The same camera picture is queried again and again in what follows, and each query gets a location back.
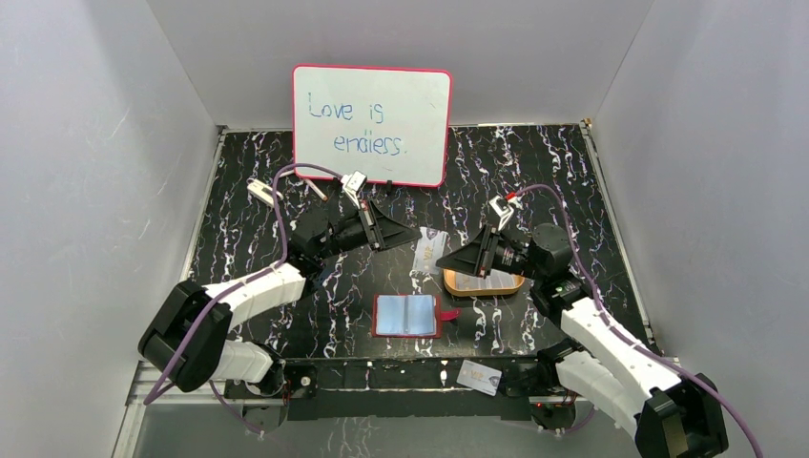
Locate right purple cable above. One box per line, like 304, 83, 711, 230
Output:
514, 184, 766, 458

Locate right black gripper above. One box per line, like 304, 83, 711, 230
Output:
436, 223, 545, 281

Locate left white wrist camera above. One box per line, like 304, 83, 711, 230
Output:
340, 171, 367, 210

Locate cards in tray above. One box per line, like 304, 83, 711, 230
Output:
468, 270, 525, 294

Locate white marker pen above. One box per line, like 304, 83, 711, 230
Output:
303, 178, 328, 201

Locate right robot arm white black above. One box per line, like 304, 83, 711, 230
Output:
437, 223, 729, 457

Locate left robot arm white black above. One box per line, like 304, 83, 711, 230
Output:
137, 200, 421, 397

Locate tan oval card tray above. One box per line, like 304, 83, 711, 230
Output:
443, 269, 525, 298

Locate white board with red frame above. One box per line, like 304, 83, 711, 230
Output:
292, 64, 453, 188

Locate white VIP credit card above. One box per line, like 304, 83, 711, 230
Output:
412, 227, 447, 275

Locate white board eraser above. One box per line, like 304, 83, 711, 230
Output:
247, 178, 283, 208

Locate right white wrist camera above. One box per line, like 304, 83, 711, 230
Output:
488, 193, 523, 232

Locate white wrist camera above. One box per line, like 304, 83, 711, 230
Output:
340, 171, 367, 210
488, 193, 523, 232

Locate red leather card holder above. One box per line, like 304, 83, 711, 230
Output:
371, 294, 461, 339

